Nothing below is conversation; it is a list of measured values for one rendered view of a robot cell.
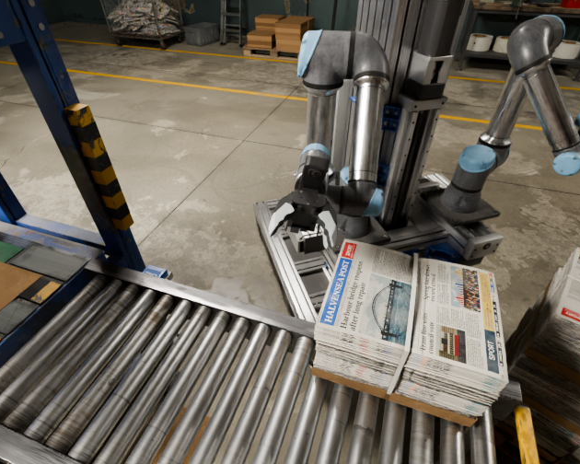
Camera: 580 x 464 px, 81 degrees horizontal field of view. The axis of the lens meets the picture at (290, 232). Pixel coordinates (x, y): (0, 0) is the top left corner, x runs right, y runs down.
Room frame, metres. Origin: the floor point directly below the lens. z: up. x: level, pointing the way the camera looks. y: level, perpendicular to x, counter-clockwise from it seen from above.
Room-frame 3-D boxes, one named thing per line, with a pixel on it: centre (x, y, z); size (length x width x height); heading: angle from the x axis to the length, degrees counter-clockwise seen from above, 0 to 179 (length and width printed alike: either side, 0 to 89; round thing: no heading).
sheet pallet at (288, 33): (7.12, 0.16, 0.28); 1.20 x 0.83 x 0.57; 71
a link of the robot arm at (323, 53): (1.02, -0.10, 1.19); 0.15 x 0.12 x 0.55; 82
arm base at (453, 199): (1.15, -0.70, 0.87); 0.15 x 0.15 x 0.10
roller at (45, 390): (0.51, 0.58, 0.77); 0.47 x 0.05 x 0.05; 161
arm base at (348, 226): (1.00, -0.23, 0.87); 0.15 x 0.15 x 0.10
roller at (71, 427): (0.47, 0.46, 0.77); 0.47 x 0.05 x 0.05; 161
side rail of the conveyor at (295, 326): (0.60, 0.06, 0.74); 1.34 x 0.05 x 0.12; 71
